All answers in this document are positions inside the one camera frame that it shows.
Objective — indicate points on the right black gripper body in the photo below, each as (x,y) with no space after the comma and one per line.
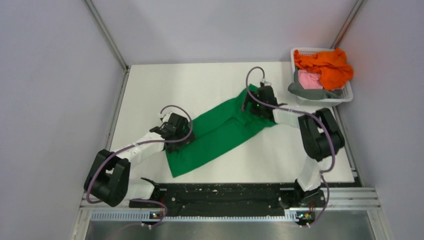
(257,108)

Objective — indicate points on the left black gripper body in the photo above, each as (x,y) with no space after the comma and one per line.
(181,134)

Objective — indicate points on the green t shirt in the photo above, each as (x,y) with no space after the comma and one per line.
(217,132)

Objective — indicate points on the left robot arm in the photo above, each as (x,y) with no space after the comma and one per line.
(109,181)

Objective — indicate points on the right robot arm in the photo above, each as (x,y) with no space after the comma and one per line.
(320,134)

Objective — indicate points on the pink t shirt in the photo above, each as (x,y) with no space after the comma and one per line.
(309,80)

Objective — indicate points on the grey t shirt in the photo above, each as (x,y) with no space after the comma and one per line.
(312,94)

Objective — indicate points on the orange t shirt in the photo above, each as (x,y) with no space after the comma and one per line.
(332,66)

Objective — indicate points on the white plastic basket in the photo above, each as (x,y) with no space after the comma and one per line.
(343,95)

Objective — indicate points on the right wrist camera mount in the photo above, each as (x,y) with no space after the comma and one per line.
(264,82)

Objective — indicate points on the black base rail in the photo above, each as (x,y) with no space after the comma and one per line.
(231,199)

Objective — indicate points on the right aluminium frame post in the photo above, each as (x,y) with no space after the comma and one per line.
(357,7)

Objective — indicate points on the aluminium frame post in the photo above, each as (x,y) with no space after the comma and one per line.
(108,38)
(357,7)

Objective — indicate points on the left aluminium frame post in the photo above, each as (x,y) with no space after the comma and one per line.
(108,38)

